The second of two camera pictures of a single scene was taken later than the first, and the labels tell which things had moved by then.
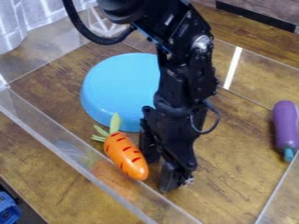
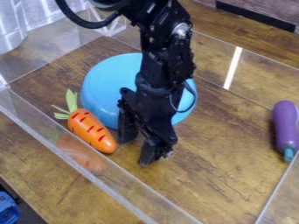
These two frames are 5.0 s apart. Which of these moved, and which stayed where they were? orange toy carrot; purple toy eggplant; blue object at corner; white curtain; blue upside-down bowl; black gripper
Moved: orange toy carrot; black gripper
Stayed: blue upside-down bowl; white curtain; purple toy eggplant; blue object at corner
